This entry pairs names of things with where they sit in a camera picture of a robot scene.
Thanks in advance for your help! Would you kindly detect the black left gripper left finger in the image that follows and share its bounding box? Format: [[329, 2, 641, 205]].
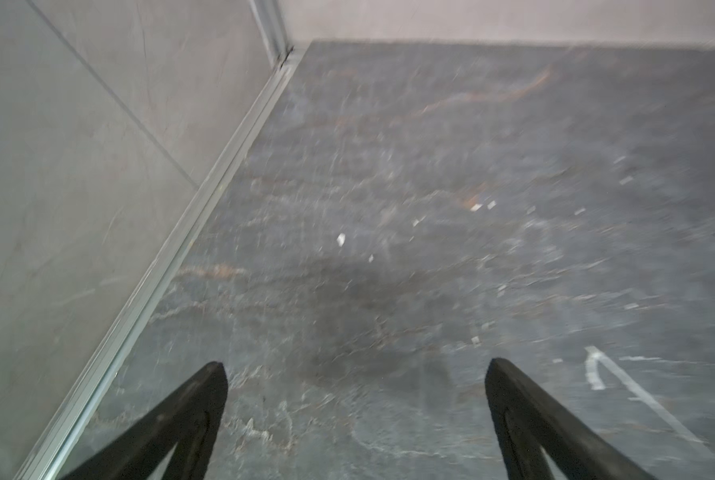
[[65, 362, 229, 479]]

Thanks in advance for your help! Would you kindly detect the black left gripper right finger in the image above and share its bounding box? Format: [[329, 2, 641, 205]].
[[485, 358, 653, 479]]

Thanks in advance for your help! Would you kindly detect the aluminium corner frame post left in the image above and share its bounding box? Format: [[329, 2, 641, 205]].
[[250, 0, 294, 67]]

